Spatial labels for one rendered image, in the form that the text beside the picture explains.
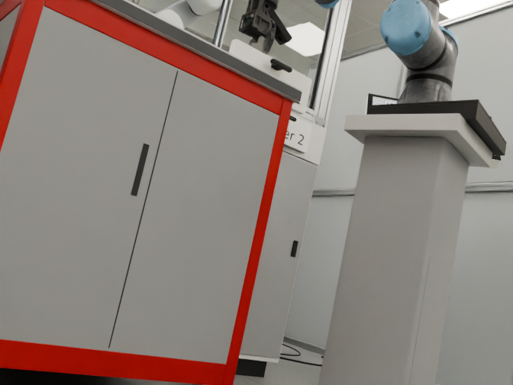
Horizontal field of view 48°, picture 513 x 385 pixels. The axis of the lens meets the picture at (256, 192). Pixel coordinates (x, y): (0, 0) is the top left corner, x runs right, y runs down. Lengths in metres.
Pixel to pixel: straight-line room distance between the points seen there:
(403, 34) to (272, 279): 1.02
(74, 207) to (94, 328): 0.22
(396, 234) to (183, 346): 0.53
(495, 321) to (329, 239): 1.30
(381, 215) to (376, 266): 0.12
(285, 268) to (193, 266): 0.96
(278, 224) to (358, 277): 0.75
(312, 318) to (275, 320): 1.67
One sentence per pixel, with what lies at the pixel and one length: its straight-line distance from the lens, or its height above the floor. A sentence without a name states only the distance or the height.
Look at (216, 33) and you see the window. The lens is 2.00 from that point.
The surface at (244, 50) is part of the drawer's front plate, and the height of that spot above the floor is 0.91.
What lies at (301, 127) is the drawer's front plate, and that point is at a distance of 2.13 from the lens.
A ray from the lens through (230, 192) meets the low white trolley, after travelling 1.22.
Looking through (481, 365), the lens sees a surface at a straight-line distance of 2.94.
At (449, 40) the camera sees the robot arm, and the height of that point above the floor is 1.00.
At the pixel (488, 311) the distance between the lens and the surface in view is 2.94.
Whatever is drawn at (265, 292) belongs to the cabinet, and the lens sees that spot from 2.06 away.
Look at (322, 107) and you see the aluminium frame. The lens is 2.24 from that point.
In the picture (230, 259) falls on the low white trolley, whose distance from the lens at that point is 1.23.
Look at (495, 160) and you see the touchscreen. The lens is 2.37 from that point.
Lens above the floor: 0.30
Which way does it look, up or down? 9 degrees up
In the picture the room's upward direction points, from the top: 12 degrees clockwise
